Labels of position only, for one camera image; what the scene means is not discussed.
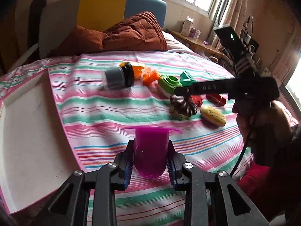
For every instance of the dark maroon ridged toy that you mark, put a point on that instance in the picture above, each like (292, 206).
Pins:
(184, 106)

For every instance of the red puzzle piece block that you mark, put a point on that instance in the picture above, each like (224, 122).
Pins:
(198, 100)

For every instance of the yellow carved oval block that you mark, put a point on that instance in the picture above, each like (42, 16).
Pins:
(213, 116)

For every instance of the brown rust duvet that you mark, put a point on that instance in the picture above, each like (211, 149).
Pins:
(138, 32)

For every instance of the yellow orange small block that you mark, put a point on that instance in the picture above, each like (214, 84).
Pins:
(138, 70)

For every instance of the striped bed quilt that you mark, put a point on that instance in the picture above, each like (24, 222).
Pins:
(94, 119)

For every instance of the striped grey pillow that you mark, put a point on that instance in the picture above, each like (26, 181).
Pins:
(174, 46)

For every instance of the person's right hand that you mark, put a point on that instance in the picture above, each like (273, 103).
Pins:
(267, 127)

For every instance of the black grey cylinder jar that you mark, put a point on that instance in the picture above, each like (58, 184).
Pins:
(118, 77)

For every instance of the white cardboard box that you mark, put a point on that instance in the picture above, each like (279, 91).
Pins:
(187, 25)

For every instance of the yellow blue headboard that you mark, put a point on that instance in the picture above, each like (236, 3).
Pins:
(59, 18)

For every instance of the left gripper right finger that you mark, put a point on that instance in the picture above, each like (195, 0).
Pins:
(210, 198)

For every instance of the wooden side table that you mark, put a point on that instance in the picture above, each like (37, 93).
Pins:
(196, 45)

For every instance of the purple small box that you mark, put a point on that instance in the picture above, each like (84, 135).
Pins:
(194, 33)

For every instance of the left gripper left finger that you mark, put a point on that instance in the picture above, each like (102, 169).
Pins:
(69, 205)

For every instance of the purple flanged cup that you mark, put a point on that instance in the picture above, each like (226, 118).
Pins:
(151, 148)

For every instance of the teal green flanged cylinder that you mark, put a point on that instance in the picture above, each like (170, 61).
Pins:
(186, 79)

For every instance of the pink rimmed white tray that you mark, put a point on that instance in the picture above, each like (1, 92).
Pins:
(36, 155)

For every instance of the green and white round toy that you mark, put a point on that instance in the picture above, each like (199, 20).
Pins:
(167, 85)

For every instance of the orange cube block cluster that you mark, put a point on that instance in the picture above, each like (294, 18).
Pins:
(149, 76)

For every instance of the beige window curtain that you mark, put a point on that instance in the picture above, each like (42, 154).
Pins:
(276, 29)

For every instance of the red metallic capsule case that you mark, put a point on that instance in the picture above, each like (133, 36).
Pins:
(216, 99)

